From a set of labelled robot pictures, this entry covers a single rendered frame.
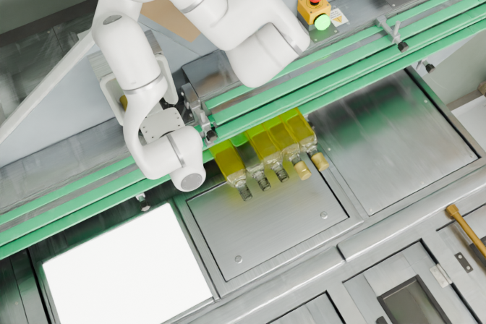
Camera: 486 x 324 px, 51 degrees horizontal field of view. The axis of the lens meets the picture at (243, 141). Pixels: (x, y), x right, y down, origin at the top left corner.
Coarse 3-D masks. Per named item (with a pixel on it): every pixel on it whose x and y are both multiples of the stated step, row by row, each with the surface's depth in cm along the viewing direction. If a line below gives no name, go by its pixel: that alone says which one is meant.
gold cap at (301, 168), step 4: (296, 164) 142; (300, 164) 142; (304, 164) 142; (296, 168) 142; (300, 168) 142; (304, 168) 141; (300, 172) 141; (304, 172) 141; (308, 172) 141; (300, 176) 142; (304, 176) 141; (308, 176) 143
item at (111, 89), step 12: (156, 60) 132; (168, 72) 129; (108, 84) 133; (168, 84) 136; (108, 96) 126; (120, 96) 139; (168, 96) 142; (120, 108) 140; (156, 108) 140; (120, 120) 135
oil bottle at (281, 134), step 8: (272, 120) 148; (280, 120) 148; (272, 128) 147; (280, 128) 147; (288, 128) 147; (272, 136) 146; (280, 136) 145; (288, 136) 145; (280, 144) 144; (288, 144) 144; (296, 144) 144; (288, 152) 143; (296, 152) 144; (288, 160) 145
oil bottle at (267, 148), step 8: (256, 128) 147; (264, 128) 147; (256, 136) 146; (264, 136) 145; (256, 144) 144; (264, 144) 144; (272, 144) 144; (264, 152) 143; (272, 152) 143; (280, 152) 143; (264, 160) 142; (272, 160) 142; (280, 160) 143; (272, 168) 143
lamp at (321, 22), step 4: (320, 16) 142; (324, 16) 142; (316, 20) 143; (320, 20) 142; (324, 20) 142; (328, 20) 142; (316, 24) 143; (320, 24) 142; (324, 24) 142; (328, 24) 143; (320, 28) 143; (324, 28) 144
